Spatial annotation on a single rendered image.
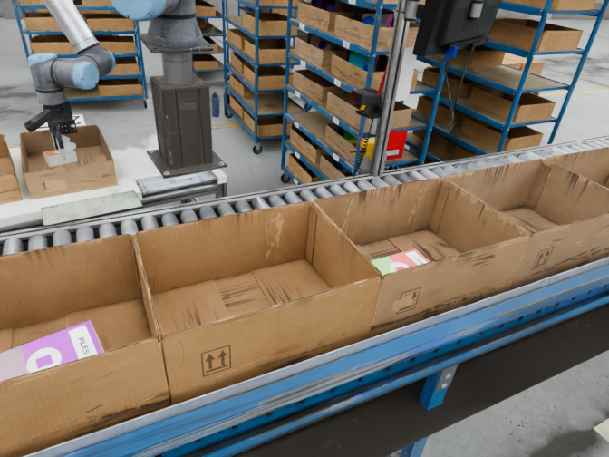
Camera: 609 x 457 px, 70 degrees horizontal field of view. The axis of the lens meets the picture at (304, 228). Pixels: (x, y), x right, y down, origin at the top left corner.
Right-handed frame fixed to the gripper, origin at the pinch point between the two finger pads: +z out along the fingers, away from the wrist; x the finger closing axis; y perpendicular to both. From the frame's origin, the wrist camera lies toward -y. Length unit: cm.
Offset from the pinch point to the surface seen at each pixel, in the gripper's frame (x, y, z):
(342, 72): -12, 141, -18
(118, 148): 3.5, 23.3, 4.0
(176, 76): -26, 39, -31
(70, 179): -26.1, -4.0, -1.3
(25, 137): 13.2, -7.8, -4.1
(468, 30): -91, 119, -53
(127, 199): -41.1, 9.1, 3.7
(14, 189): -22.1, -20.3, -0.8
